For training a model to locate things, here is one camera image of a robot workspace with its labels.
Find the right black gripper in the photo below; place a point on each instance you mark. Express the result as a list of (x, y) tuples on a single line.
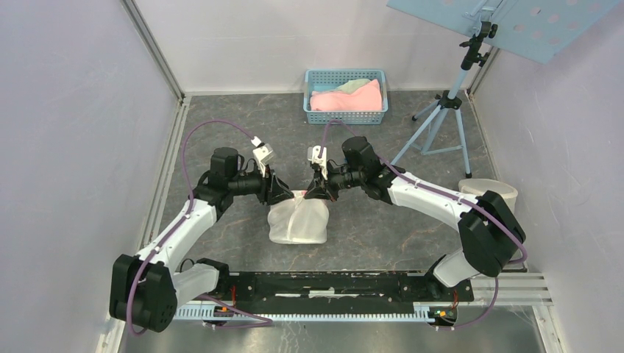
[(315, 190)]

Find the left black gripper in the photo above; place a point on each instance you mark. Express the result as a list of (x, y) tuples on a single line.
[(272, 190)]

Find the white mesh laundry bag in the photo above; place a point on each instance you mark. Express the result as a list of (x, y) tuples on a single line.
[(298, 221)]

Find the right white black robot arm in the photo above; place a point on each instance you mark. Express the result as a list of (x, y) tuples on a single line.
[(489, 232)]

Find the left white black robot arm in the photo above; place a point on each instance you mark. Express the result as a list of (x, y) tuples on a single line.
[(146, 288)]

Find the blue plastic basket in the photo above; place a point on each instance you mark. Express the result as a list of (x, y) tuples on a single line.
[(329, 79)]

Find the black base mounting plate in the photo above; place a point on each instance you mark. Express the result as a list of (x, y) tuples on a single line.
[(336, 292)]

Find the pink cloth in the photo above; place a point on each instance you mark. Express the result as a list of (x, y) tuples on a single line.
[(367, 98)]

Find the light green cloth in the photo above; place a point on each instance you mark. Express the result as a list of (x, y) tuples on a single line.
[(351, 86)]

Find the white round tub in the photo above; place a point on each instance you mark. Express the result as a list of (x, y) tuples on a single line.
[(479, 186)]

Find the blue tripod stand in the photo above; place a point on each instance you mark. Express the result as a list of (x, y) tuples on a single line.
[(449, 102)]

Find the light blue perforated board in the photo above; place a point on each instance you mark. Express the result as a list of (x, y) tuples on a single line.
[(534, 29)]

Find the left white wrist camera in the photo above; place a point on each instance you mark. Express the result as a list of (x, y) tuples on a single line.
[(262, 152)]

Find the light blue cable rail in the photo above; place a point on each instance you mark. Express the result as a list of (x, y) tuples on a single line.
[(206, 311)]

